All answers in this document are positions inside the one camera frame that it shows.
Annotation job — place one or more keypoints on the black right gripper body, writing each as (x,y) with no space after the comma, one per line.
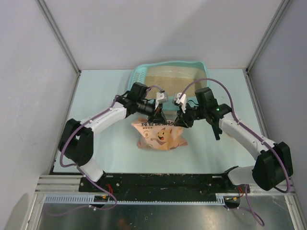
(189,115)

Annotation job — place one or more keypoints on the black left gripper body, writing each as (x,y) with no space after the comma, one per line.
(159,107)

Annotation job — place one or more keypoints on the pink cat litter bag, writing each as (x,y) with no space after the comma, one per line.
(155,136)

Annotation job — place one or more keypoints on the black t-shaped plastic part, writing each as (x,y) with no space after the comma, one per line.
(216,130)

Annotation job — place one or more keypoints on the teal and beige litter box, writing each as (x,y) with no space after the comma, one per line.
(179,69)

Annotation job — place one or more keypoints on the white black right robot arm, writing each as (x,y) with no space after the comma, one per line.
(273,160)

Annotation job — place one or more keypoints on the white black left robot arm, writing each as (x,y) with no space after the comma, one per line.
(76,144)

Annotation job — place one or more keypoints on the beige cat litter in box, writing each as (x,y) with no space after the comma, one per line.
(171,85)

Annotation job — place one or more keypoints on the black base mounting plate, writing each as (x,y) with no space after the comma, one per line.
(170,194)

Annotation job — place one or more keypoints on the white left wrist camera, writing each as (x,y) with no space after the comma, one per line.
(160,98)

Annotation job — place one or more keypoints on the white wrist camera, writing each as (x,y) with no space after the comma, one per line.
(180,99)
(160,98)

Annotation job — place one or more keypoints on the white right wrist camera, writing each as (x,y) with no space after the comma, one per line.
(180,99)

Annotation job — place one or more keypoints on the aluminium frame rail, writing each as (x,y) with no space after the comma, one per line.
(119,182)

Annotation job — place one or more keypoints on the white slotted cable duct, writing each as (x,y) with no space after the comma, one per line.
(97,199)

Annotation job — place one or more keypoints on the left aluminium corner post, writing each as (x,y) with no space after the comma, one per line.
(58,34)

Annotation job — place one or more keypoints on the aluminium corner post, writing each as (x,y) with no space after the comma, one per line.
(58,34)
(277,18)

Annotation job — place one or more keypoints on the right aluminium corner post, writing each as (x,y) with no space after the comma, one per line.
(277,18)

